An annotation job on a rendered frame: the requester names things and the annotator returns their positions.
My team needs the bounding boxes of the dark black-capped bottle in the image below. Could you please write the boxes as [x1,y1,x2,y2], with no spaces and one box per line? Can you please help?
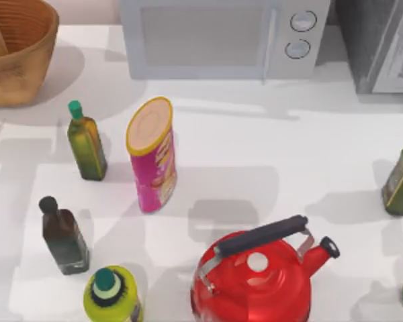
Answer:
[38,196,91,276]

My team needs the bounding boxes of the yellow-green bottle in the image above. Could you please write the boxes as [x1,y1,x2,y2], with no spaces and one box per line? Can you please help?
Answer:
[83,265,144,322]

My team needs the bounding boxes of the green-capped olive oil bottle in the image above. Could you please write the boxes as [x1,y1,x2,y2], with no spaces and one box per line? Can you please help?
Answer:
[66,100,108,182]

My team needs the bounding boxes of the pink chips can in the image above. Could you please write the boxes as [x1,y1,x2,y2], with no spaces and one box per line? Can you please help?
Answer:
[126,96,178,213]

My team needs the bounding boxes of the dark green square bottle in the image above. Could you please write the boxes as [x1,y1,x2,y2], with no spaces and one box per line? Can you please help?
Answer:
[381,145,403,216]

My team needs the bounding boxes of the pale microwave oven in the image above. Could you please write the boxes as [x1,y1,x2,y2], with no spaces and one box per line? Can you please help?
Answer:
[118,0,331,82]

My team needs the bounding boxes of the microwave knob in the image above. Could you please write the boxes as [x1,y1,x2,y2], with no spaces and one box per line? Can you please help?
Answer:
[289,10,318,32]
[284,38,312,60]

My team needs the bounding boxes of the woven wooden basket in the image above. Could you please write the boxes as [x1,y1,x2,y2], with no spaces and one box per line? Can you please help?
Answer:
[0,0,60,108]

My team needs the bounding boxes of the microwave door handle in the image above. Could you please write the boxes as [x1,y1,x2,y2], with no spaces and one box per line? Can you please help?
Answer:
[261,6,278,85]

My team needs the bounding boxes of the red kettle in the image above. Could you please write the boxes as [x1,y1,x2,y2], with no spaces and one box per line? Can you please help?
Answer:
[190,215,341,322]

